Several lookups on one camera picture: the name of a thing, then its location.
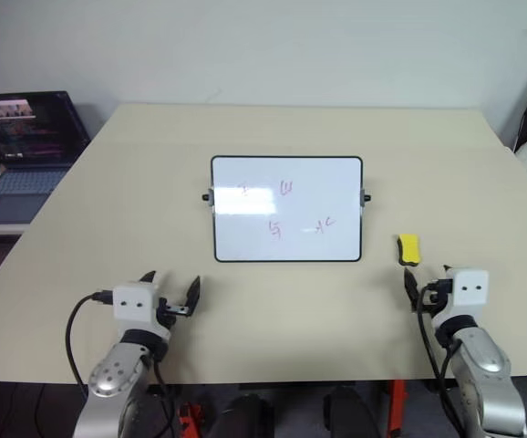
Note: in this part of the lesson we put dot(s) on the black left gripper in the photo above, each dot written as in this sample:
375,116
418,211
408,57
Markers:
171,310

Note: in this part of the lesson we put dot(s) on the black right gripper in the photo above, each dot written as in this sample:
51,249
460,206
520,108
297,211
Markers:
437,292

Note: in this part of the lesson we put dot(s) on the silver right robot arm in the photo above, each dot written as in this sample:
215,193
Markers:
482,365

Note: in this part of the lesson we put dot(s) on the red metal stand part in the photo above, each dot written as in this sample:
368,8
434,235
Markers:
189,420
396,408

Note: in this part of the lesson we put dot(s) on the yellow and black eraser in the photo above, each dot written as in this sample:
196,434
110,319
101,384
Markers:
410,247

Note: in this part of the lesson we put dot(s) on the open dark laptop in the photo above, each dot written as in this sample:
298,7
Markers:
22,155

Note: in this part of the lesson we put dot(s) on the black-framed tabletop whiteboard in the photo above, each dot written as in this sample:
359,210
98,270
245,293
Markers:
286,210

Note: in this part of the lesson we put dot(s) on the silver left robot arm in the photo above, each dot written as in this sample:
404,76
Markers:
113,369

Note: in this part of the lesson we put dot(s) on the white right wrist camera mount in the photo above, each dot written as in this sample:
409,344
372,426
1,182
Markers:
469,292

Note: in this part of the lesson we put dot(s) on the dark rounded shape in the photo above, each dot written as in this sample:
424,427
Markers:
245,417

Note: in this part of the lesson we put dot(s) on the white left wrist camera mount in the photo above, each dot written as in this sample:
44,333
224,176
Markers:
132,305

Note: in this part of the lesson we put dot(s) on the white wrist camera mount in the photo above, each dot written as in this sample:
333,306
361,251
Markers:
132,305
469,292

